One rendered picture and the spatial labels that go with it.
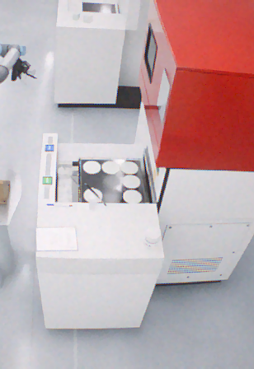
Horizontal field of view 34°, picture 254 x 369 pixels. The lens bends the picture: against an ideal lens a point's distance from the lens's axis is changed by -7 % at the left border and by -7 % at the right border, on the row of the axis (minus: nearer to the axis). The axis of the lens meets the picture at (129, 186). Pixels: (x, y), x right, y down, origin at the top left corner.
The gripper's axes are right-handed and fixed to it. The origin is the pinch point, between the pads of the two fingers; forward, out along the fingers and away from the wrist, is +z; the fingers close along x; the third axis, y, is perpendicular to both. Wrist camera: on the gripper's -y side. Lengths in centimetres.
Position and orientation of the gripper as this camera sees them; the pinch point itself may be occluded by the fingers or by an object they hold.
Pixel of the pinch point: (31, 81)
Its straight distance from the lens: 290.9
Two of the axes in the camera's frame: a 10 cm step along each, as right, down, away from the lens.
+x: 3.1, -4.7, 8.3
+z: 7.1, 6.9, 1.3
